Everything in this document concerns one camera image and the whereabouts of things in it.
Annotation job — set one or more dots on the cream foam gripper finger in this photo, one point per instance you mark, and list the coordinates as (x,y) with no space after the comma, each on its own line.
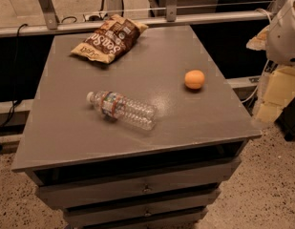
(275,92)

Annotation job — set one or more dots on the brown chip bag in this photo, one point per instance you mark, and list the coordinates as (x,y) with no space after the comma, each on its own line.
(115,37)

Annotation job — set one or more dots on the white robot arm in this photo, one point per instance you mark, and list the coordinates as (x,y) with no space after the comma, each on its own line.
(277,39)

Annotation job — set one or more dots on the orange fruit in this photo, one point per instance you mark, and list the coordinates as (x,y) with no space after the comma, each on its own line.
(194,79)

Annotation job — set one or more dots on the grey drawer cabinet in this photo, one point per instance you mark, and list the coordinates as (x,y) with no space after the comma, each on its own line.
(141,143)

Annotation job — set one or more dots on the clear plastic water bottle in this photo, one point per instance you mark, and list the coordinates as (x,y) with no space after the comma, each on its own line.
(116,106)

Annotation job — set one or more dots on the white power strip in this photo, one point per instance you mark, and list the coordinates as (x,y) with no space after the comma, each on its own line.
(94,17)

